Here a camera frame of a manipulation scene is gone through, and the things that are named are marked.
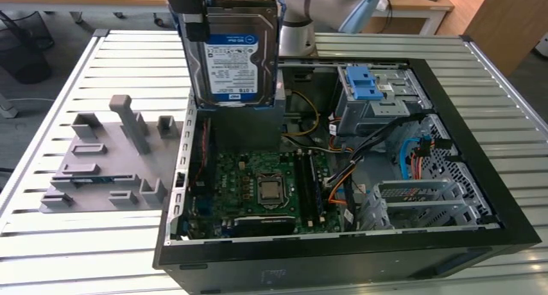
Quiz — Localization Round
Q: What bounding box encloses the black graphics card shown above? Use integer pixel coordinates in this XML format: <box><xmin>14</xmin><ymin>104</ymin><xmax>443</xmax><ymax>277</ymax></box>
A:
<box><xmin>232</xmin><ymin>215</ymin><xmax>296</xmax><ymax>237</ymax></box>

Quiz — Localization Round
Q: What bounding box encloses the hard disk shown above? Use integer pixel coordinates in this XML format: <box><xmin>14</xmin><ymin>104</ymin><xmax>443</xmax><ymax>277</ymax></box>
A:
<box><xmin>168</xmin><ymin>0</ymin><xmax>287</xmax><ymax>112</ymax></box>

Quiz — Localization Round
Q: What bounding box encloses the silver CPU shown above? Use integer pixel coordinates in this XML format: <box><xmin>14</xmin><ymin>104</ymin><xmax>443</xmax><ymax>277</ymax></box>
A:
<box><xmin>258</xmin><ymin>180</ymin><xmax>283</xmax><ymax>201</ymax></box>

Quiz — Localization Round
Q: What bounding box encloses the grey metal foot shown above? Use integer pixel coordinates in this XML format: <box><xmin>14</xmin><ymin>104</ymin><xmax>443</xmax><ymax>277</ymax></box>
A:
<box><xmin>0</xmin><ymin>92</ymin><xmax>20</xmax><ymax>119</ymax></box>

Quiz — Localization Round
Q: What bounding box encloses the grey metal disk bay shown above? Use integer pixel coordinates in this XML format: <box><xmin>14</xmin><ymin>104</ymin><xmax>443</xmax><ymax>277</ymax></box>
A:
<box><xmin>358</xmin><ymin>178</ymin><xmax>491</xmax><ymax>230</ymax></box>

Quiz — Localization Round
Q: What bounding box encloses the yellow wire bundle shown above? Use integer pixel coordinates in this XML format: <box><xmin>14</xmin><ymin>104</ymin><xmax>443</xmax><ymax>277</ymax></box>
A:
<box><xmin>280</xmin><ymin>90</ymin><xmax>322</xmax><ymax>139</ymax></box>

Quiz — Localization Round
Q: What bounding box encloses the grey metal drive cage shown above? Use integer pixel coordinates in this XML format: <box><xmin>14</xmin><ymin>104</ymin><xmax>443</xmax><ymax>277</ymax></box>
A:
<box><xmin>332</xmin><ymin>63</ymin><xmax>433</xmax><ymax>145</ymax></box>

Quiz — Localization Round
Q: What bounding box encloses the green motherboard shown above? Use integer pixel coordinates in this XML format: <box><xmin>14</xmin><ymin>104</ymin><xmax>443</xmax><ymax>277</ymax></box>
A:
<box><xmin>189</xmin><ymin>149</ymin><xmax>356</xmax><ymax>240</ymax></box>

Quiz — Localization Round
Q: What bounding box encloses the black cable bundle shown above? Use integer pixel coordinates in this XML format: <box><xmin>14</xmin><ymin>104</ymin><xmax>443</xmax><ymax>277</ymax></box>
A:
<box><xmin>323</xmin><ymin>115</ymin><xmax>425</xmax><ymax>193</ymax></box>

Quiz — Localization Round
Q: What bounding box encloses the orange red yellow power wire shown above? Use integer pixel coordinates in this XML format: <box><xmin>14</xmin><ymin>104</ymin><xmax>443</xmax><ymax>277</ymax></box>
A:
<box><xmin>409</xmin><ymin>137</ymin><xmax>451</xmax><ymax>181</ymax></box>

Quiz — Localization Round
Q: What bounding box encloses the RAM stick on rack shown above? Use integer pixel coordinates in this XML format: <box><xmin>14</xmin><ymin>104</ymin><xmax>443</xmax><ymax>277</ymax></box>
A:
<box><xmin>70</xmin><ymin>176</ymin><xmax>115</xmax><ymax>184</ymax></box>

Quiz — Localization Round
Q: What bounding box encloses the brown wooden cabinet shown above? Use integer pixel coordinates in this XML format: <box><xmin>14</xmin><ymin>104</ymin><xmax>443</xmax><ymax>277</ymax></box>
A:
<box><xmin>463</xmin><ymin>0</ymin><xmax>548</xmax><ymax>75</ymax></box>

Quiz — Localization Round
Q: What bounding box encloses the grey parts rack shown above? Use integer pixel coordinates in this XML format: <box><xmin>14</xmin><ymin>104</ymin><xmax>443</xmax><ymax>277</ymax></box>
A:
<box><xmin>38</xmin><ymin>94</ymin><xmax>184</xmax><ymax>215</ymax></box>

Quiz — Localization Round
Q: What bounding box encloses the blue data wire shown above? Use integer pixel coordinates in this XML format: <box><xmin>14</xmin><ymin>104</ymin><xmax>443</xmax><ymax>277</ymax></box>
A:
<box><xmin>399</xmin><ymin>136</ymin><xmax>431</xmax><ymax>181</ymax></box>

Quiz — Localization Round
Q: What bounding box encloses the CPU socket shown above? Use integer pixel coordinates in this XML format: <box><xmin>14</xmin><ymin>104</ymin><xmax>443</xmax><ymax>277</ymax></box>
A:
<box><xmin>254</xmin><ymin>171</ymin><xmax>291</xmax><ymax>212</ymax></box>

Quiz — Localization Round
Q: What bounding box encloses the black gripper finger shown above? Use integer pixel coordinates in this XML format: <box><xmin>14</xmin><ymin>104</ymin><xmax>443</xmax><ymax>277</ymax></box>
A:
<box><xmin>164</xmin><ymin>0</ymin><xmax>211</xmax><ymax>42</ymax></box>

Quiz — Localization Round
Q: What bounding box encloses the black PC case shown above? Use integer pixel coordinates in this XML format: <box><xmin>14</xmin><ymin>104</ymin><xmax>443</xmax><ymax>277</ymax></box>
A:
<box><xmin>152</xmin><ymin>55</ymin><xmax>541</xmax><ymax>295</ymax></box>

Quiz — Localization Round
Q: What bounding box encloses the thin red wire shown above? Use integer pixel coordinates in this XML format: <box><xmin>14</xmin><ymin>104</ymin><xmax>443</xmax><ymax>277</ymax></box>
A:
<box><xmin>191</xmin><ymin>117</ymin><xmax>213</xmax><ymax>189</ymax></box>

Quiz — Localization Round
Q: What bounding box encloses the white device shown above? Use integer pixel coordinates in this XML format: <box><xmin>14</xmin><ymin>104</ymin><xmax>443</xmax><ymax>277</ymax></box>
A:
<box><xmin>533</xmin><ymin>34</ymin><xmax>548</xmax><ymax>57</ymax></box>

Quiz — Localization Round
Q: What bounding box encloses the black RAM slot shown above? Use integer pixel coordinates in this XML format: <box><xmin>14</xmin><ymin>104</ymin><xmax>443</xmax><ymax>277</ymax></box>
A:
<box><xmin>296</xmin><ymin>149</ymin><xmax>314</xmax><ymax>228</ymax></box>
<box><xmin>308</xmin><ymin>149</ymin><xmax>327</xmax><ymax>225</ymax></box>

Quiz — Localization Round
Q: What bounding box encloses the grey power supply unit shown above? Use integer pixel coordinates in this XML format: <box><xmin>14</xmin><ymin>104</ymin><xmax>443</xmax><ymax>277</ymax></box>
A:
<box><xmin>196</xmin><ymin>69</ymin><xmax>287</xmax><ymax>151</ymax></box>

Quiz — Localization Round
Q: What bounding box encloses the black mesh waste bin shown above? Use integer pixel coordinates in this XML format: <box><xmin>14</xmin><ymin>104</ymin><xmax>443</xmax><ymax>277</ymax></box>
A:
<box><xmin>0</xmin><ymin>10</ymin><xmax>56</xmax><ymax>85</ymax></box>

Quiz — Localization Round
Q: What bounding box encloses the blue plastic drive latch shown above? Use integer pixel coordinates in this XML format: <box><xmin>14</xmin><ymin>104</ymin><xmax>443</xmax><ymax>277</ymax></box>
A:
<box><xmin>344</xmin><ymin>65</ymin><xmax>385</xmax><ymax>101</ymax></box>

